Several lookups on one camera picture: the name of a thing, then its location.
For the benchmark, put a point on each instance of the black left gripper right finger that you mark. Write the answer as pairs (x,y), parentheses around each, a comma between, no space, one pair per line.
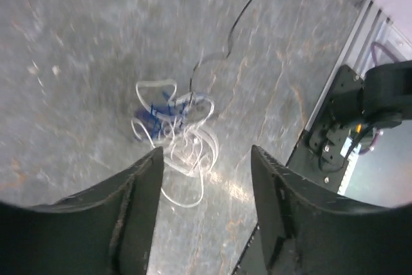
(307,229)

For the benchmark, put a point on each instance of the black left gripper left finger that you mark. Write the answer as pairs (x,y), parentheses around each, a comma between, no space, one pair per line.
(105,229)

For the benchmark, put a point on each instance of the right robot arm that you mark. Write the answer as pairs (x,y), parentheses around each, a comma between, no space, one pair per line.
(382,101)

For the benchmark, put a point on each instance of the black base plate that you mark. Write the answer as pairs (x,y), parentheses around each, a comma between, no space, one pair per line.
(319,156)

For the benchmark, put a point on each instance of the white slotted cable duct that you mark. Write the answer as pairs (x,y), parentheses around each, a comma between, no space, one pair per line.
(352,160)

